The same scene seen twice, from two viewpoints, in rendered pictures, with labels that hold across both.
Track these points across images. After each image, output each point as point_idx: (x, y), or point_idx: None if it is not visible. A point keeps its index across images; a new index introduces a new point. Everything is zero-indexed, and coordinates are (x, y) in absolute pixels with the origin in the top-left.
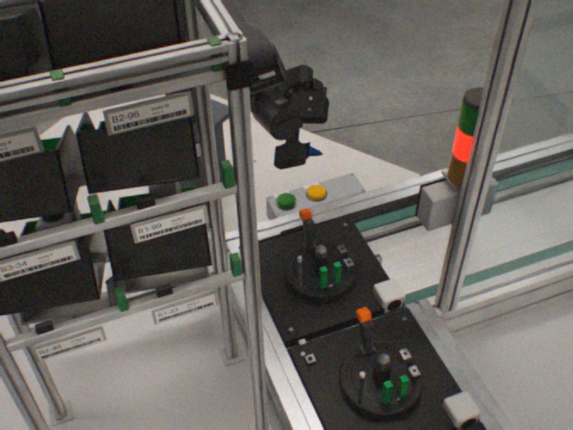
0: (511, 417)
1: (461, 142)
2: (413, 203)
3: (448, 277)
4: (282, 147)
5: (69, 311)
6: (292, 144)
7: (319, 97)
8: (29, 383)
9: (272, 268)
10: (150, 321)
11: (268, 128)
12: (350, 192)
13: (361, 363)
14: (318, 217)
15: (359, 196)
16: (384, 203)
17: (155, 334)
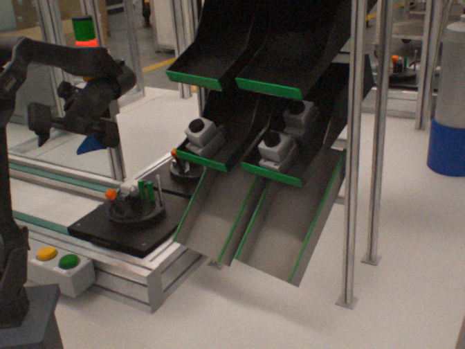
0: None
1: (96, 45)
2: None
3: (120, 146)
4: (106, 129)
5: (319, 164)
6: (105, 122)
7: (75, 87)
8: (354, 333)
9: (151, 230)
10: (234, 312)
11: (134, 78)
12: (33, 242)
13: (194, 171)
14: (77, 242)
15: (36, 237)
16: (37, 226)
17: (241, 302)
